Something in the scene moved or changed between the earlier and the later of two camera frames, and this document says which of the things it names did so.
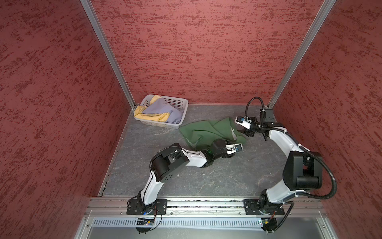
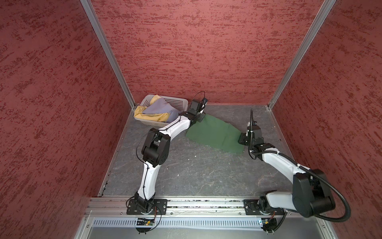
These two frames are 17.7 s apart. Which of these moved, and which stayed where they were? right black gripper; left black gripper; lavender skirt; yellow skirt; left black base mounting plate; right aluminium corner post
Moved: right black gripper; left black gripper
Stayed: left black base mounting plate; right aluminium corner post; lavender skirt; yellow skirt
